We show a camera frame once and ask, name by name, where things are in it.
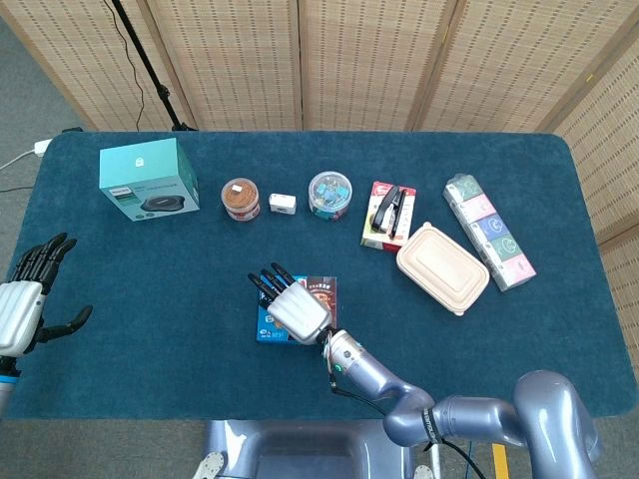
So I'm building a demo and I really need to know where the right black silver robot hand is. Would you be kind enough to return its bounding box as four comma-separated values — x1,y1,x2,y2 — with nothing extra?
248,262,334,346

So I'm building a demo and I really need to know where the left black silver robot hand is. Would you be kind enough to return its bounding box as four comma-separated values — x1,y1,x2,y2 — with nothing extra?
0,232,94,358

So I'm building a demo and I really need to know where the blue brown cookie box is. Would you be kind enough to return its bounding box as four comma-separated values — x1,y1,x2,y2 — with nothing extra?
256,273,338,344

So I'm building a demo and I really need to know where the small white staple box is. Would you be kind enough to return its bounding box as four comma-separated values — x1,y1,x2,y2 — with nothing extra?
269,193,298,215

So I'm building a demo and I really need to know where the teal speaker retail box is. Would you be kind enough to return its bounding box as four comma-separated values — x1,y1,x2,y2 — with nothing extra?
98,137,202,224

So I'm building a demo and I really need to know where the clear jar of binder clips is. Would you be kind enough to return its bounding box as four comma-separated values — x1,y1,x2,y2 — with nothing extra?
307,171,353,223

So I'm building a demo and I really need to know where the clear jar with brown snack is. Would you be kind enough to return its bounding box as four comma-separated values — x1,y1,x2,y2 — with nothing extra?
221,178,262,223

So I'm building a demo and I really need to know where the black stapler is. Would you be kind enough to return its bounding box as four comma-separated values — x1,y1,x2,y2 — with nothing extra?
368,185,406,239

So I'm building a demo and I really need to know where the blue-grey robot torso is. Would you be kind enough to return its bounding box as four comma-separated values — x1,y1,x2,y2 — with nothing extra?
202,418,415,479

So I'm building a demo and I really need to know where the dark blue table mat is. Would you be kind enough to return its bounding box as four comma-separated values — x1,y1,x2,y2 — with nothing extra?
0,130,628,421

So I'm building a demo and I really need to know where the beige lidded lunch container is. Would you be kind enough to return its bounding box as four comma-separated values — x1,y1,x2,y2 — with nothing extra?
395,221,491,318

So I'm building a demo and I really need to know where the red white stapler package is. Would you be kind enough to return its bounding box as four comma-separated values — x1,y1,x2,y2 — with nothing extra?
359,180,418,253

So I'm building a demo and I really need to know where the multicolour tissue pack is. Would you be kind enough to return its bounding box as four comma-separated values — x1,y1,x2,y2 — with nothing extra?
442,173,538,293

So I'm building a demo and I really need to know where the yellow floor tape strip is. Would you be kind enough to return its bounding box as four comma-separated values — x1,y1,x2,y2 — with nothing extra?
491,442,510,479

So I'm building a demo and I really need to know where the bamboo folding screen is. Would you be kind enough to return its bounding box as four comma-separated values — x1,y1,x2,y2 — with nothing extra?
0,0,639,305

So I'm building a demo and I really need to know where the black tripod stand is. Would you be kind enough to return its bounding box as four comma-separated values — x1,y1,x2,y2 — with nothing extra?
110,0,199,132

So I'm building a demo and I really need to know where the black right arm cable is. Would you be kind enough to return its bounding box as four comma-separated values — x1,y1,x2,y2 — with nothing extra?
327,376,489,479

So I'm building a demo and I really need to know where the white power cable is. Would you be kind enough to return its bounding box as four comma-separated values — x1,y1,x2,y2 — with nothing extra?
0,148,37,172

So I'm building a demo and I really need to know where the thin black hanging cable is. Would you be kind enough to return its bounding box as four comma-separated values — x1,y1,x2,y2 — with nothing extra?
102,0,147,130

